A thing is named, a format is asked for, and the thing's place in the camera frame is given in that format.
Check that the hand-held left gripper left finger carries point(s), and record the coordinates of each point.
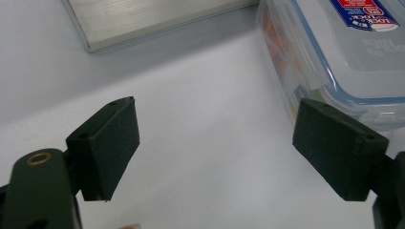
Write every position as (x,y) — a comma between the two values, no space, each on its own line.
(106,149)

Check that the clear container with blue-rimmed lid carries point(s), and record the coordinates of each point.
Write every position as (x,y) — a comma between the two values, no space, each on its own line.
(350,54)

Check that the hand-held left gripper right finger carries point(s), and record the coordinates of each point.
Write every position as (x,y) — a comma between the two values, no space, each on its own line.
(337,149)

